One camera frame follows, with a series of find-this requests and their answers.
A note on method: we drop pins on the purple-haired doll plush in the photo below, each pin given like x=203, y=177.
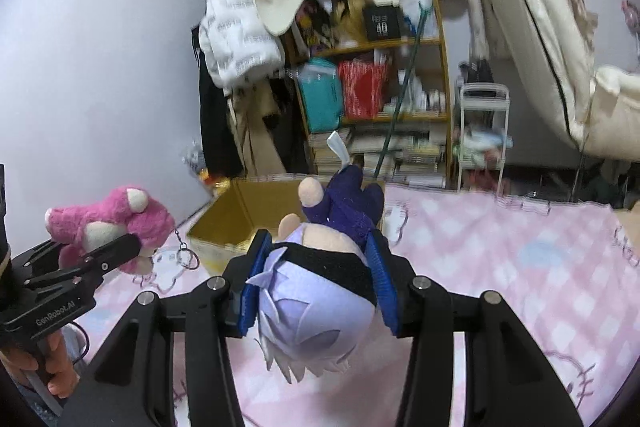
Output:
x=315, y=295

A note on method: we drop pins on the person's left hand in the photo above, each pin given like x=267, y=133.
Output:
x=58, y=365

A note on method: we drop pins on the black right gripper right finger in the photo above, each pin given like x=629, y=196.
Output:
x=508, y=379

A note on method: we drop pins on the black box on shelf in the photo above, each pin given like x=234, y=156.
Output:
x=382, y=22

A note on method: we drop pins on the stack of books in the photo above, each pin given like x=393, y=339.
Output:
x=413, y=154

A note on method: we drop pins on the cream hanging duvet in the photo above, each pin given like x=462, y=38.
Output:
x=592, y=108

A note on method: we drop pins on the open cardboard box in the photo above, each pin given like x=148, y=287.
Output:
x=278, y=206

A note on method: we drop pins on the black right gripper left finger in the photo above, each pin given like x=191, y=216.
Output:
x=129, y=380

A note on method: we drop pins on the pink hello kitty bedsheet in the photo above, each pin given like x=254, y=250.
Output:
x=570, y=272

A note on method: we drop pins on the white metal cart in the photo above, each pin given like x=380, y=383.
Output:
x=483, y=132

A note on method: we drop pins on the wooden bookshelf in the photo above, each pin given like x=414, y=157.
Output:
x=417, y=89

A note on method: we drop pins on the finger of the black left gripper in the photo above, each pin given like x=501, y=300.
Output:
x=38, y=260
x=91, y=268

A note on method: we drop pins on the white puffer jacket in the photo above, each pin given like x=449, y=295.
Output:
x=237, y=47

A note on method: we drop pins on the teal bag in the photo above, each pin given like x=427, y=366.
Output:
x=322, y=95

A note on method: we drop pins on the pink bear plush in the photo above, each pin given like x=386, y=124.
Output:
x=126, y=210

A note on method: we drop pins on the red patterned bag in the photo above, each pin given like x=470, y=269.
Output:
x=363, y=88

